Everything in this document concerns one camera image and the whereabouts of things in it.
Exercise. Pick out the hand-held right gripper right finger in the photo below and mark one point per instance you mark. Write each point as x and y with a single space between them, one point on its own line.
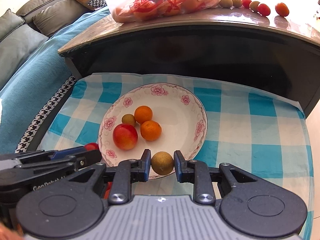
178 166

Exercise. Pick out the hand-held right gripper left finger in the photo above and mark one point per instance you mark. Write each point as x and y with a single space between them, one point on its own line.
147 166

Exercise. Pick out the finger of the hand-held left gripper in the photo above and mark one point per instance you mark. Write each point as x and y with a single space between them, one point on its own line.
87 160
67 153

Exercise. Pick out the oval red tomato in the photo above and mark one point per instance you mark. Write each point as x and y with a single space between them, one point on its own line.
264 9
91 146
246 3

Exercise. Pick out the small brown longan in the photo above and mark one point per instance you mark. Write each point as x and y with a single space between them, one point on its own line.
225 1
162 163
236 2
128 120
255 5

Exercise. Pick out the orange tangerine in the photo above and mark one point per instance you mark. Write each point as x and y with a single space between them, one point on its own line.
282 9
150 133
143 114

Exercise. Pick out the red yellow nectarine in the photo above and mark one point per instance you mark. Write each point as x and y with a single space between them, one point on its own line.
125 136

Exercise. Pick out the white floral plate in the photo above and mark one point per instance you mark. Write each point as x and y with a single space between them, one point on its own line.
175 120

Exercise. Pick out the blue white checkered tablecloth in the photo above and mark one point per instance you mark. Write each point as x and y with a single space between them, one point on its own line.
250 130

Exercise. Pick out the teal blanket with houndstooth border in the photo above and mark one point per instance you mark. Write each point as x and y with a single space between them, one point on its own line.
37 67

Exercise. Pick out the grey-green sofa cushion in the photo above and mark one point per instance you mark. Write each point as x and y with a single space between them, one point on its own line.
17 52
7 25

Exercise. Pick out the dark coffee table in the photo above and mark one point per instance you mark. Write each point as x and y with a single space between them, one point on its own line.
200 45

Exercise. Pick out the olive sofa cushion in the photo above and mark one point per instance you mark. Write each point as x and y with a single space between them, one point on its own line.
57 15

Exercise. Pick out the clear red-printed plastic bag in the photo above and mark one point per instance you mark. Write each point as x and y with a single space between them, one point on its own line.
162 2

